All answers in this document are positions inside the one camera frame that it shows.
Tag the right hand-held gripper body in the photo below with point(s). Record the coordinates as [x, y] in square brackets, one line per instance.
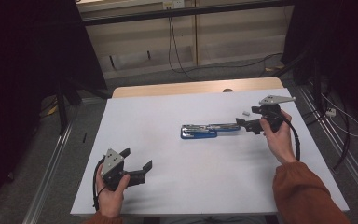
[272, 112]

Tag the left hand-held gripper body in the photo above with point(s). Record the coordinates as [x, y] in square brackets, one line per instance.
[110, 163]

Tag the small white staple box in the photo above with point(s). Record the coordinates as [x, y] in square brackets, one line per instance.
[245, 113]

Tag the blue stapler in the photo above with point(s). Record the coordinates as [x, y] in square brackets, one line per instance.
[199, 131]

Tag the person's right hand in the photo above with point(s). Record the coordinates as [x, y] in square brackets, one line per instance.
[281, 143]

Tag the person's left hand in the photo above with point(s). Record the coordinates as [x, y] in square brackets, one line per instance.
[110, 200]

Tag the small black stick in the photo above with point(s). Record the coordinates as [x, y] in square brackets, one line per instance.
[84, 137]

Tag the white table cover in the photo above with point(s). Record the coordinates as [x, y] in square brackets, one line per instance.
[183, 174]

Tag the black metal stand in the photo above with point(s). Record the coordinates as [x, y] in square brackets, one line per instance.
[62, 109]
[317, 84]

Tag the white power strip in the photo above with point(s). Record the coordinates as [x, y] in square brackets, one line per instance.
[331, 112]

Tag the beige panel cabinet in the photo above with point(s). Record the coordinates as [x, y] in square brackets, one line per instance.
[230, 40]

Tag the wooden table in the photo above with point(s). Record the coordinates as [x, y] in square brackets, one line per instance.
[174, 88]

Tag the person's grey lap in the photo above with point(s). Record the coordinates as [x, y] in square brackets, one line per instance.
[211, 220]

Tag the black curtain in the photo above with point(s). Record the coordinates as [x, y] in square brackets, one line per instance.
[338, 46]
[28, 62]

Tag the black metal beam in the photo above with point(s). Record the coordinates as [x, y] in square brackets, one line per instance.
[183, 12]

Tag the aluminium floor rail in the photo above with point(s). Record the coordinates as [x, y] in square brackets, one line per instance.
[354, 168]
[48, 174]

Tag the white wall socket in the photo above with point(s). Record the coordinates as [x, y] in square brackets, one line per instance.
[173, 4]

